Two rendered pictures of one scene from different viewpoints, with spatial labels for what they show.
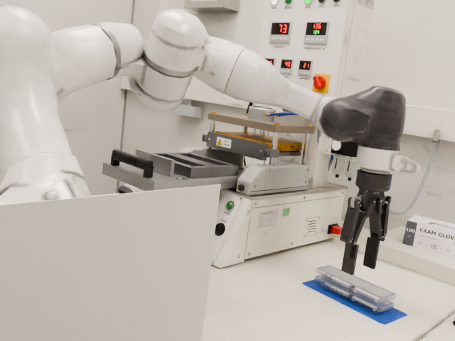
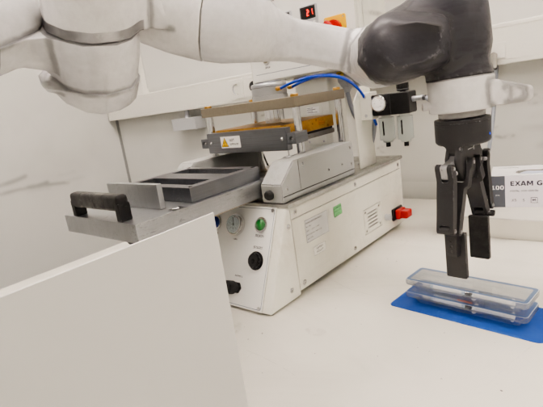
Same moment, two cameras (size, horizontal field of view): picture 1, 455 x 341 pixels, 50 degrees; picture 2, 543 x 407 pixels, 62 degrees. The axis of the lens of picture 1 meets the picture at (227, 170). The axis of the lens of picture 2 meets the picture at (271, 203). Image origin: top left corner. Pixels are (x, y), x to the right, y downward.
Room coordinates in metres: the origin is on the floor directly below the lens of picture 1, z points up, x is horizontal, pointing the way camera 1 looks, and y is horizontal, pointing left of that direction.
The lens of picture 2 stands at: (0.43, -0.02, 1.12)
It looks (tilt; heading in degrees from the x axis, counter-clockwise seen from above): 13 degrees down; 358
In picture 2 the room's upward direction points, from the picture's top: 8 degrees counter-clockwise
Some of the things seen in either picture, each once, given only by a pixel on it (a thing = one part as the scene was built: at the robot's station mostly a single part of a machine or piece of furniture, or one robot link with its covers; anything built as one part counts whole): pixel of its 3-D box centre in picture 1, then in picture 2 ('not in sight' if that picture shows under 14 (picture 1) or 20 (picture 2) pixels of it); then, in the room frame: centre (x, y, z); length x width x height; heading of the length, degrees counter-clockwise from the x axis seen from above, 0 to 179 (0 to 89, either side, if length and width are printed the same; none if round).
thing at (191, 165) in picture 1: (190, 164); (191, 182); (1.26, 0.10, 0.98); 0.20 x 0.17 x 0.03; 46
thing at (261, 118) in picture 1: (271, 129); (288, 108); (1.46, -0.12, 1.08); 0.31 x 0.24 x 0.13; 46
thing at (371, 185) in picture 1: (371, 191); (463, 148); (1.06, -0.32, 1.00); 0.08 x 0.08 x 0.09
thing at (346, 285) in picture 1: (353, 285); (468, 290); (1.06, -0.32, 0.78); 0.18 x 0.06 x 0.02; 41
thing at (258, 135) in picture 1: (260, 134); (275, 119); (1.44, -0.09, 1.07); 0.22 x 0.17 x 0.10; 46
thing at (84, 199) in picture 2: (131, 162); (98, 205); (1.13, 0.23, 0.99); 0.15 x 0.02 x 0.04; 46
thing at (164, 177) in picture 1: (175, 168); (171, 195); (1.23, 0.13, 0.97); 0.30 x 0.22 x 0.08; 136
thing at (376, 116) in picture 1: (363, 115); (423, 32); (1.06, -0.28, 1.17); 0.18 x 0.10 x 0.13; 86
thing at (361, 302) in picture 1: (351, 293); (468, 303); (1.06, -0.32, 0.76); 0.18 x 0.06 x 0.02; 41
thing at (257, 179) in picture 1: (273, 178); (309, 170); (1.30, -0.13, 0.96); 0.26 x 0.05 x 0.07; 136
